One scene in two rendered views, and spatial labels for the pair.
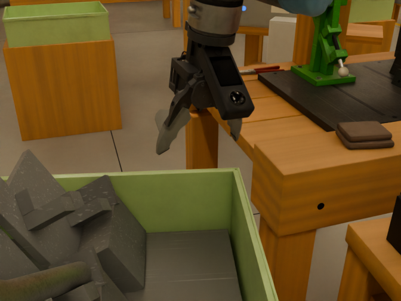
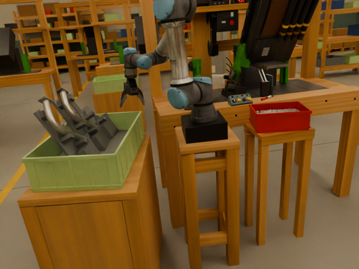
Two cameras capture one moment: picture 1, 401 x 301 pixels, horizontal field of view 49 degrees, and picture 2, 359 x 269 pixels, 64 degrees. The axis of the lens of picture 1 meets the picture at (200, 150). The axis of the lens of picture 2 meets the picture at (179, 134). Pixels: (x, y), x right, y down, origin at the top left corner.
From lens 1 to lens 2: 116 cm
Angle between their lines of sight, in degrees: 11
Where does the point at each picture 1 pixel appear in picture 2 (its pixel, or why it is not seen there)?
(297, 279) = (173, 153)
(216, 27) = (129, 73)
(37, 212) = (86, 115)
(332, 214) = not seen: hidden behind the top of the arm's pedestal
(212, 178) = (134, 113)
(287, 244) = (166, 140)
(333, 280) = not seen: hidden behind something
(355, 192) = not seen: hidden behind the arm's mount
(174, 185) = (124, 116)
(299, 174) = (165, 116)
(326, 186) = (174, 120)
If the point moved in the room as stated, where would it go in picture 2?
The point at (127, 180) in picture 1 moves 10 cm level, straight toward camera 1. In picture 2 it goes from (112, 115) to (109, 119)
